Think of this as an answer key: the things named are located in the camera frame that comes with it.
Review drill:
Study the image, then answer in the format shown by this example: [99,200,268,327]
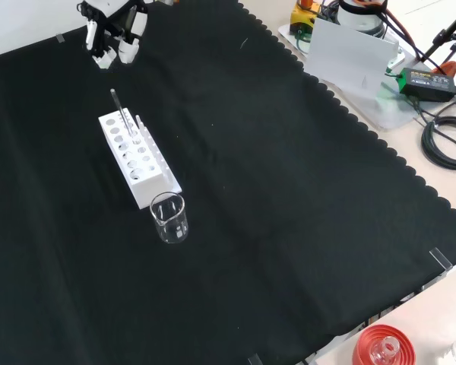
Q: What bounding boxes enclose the orange tripod foot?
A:
[432,59,456,78]

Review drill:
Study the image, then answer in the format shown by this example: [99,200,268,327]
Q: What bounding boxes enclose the coiled black cable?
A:
[420,116,456,171]

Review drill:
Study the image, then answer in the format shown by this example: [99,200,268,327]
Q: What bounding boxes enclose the white test tube rack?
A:
[97,107,182,211]

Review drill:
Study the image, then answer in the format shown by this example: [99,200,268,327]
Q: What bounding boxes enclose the pale board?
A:
[305,17,401,100]

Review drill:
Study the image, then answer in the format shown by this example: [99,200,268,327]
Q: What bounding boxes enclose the grey base plate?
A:
[276,23,417,133]

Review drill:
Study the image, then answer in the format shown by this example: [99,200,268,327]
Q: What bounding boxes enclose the black adapter cable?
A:
[412,87,456,126]

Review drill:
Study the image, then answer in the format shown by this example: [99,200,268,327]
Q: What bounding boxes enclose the yellow stop button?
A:
[290,0,323,36]

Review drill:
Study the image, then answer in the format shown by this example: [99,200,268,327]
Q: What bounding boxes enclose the black and orange cable bundle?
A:
[379,5,426,64]

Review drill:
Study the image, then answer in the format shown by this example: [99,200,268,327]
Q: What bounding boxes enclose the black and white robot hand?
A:
[77,0,149,71]

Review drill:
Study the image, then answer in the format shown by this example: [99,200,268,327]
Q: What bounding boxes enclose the red ribbed funnel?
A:
[351,323,417,365]

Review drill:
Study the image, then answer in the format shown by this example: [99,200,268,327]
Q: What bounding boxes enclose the black cloth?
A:
[0,0,456,365]

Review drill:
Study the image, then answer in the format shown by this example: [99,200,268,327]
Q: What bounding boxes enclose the black tripod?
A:
[420,2,456,66]

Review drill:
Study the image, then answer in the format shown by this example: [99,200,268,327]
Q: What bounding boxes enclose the small clear glass flask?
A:
[369,336,401,365]

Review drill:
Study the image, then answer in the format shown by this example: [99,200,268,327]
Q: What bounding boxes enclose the clear glass beaker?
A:
[149,192,190,245]

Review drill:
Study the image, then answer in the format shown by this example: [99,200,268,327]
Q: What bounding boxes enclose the black power adapter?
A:
[397,67,456,103]

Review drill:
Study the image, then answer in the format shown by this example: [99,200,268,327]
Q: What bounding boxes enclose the clear glass rod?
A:
[109,87,137,138]

